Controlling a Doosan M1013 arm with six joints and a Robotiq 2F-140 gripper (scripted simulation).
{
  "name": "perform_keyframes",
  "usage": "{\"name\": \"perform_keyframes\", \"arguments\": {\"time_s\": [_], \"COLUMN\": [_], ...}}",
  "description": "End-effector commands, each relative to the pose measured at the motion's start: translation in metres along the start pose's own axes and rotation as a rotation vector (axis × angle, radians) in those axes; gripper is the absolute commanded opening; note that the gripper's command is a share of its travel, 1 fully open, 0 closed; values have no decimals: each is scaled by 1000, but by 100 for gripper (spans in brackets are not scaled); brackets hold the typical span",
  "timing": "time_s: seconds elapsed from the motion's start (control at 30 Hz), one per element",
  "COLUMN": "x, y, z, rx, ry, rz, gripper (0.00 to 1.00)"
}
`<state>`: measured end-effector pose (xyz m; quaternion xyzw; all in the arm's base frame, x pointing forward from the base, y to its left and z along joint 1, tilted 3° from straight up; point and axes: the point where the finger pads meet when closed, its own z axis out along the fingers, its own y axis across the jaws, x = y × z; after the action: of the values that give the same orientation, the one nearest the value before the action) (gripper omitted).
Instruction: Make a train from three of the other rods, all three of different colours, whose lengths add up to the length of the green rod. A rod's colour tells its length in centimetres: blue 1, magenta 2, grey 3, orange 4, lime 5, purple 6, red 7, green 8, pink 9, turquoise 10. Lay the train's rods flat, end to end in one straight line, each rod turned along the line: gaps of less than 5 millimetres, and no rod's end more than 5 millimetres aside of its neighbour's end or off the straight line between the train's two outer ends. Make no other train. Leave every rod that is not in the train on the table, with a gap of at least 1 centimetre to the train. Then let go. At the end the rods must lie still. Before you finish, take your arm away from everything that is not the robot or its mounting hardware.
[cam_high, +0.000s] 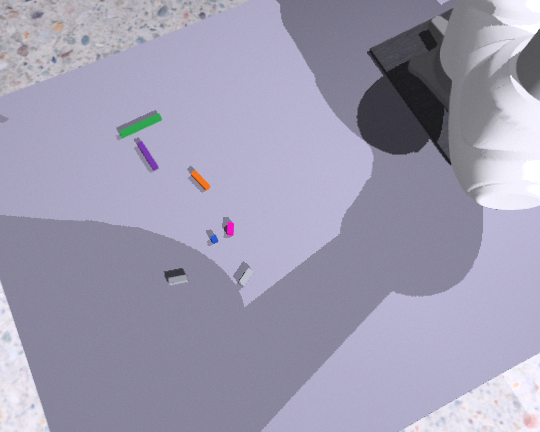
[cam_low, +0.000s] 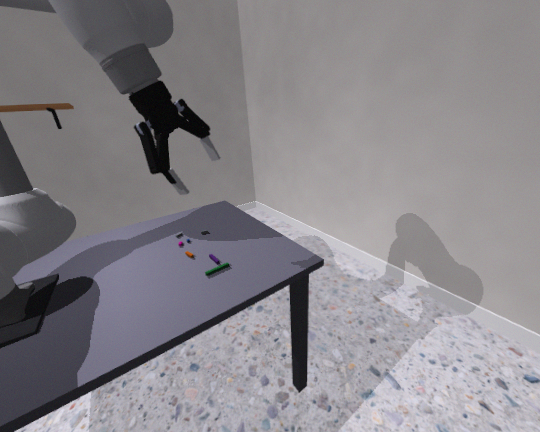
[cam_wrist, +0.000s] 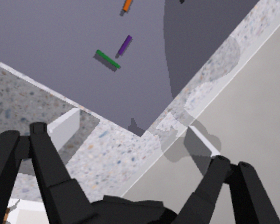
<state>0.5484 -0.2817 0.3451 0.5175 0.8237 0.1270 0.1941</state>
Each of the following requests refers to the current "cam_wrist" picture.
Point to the orange rod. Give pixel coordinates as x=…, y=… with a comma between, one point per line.
x=127, y=3

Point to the green rod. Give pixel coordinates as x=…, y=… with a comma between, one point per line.
x=107, y=58

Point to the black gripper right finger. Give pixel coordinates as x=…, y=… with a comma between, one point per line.
x=251, y=204

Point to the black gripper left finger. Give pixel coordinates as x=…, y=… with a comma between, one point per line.
x=64, y=200

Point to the purple rod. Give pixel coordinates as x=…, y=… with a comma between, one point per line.
x=124, y=44

